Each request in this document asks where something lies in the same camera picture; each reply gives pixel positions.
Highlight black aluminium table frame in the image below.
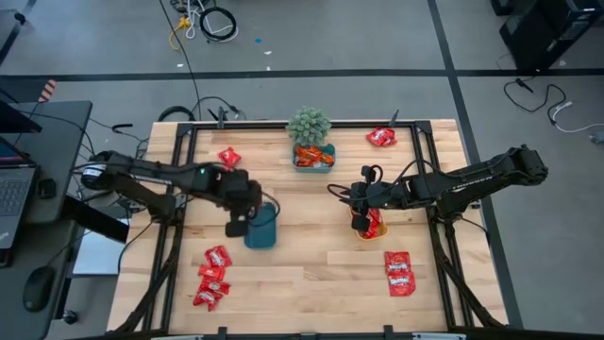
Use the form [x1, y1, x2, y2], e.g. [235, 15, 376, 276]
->
[107, 119, 510, 340]

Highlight small black desk device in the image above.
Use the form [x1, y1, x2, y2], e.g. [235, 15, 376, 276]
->
[36, 178, 59, 200]

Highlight yellow plastic bin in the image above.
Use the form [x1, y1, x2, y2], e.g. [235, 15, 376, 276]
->
[352, 197, 390, 242]

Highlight red Skittles candy pack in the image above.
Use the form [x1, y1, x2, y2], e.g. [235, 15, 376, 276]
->
[203, 245, 233, 269]
[383, 250, 412, 275]
[387, 270, 417, 298]

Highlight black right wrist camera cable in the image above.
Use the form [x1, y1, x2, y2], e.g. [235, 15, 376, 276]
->
[327, 182, 362, 205]

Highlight teal plastic bin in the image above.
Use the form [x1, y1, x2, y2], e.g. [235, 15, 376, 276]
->
[292, 143, 337, 174]

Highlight black floor cable with plug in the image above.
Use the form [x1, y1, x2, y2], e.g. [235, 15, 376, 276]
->
[502, 76, 567, 127]

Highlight dark blue plastic bin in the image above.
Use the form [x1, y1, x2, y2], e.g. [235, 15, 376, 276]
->
[243, 202, 278, 250]

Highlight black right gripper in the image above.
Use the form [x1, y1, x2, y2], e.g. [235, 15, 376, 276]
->
[349, 164, 395, 233]

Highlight black desk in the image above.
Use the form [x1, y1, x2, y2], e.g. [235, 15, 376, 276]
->
[0, 99, 93, 340]

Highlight white flat panel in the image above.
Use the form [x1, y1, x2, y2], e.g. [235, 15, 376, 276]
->
[72, 218, 132, 277]

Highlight yellow power cord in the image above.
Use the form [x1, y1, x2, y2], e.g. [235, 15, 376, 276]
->
[168, 15, 193, 51]

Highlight large coiled black cable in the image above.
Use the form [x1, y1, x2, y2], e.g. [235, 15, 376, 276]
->
[198, 6, 239, 43]

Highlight white cable with connector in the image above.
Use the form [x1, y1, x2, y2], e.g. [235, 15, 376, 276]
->
[550, 100, 604, 135]

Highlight black computer mouse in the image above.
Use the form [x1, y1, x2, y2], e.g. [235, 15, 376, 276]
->
[22, 264, 58, 314]

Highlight orange black striped bar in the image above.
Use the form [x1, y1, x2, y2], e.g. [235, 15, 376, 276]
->
[38, 78, 59, 105]

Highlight artificial green potted plant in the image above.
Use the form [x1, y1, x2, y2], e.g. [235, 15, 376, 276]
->
[285, 106, 333, 148]

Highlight white floor cable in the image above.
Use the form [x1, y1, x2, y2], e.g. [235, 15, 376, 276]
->
[183, 0, 240, 43]

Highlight black flat panel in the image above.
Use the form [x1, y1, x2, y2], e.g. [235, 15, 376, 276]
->
[63, 195, 131, 245]

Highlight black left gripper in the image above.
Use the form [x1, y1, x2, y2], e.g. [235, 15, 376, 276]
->
[214, 168, 263, 239]

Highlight grey laptop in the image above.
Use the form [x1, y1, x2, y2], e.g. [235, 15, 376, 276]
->
[0, 135, 39, 251]

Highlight black equipment case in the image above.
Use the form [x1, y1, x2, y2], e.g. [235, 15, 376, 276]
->
[498, 0, 604, 73]

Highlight small coiled black cable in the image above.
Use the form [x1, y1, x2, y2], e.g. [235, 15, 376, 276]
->
[157, 105, 197, 123]

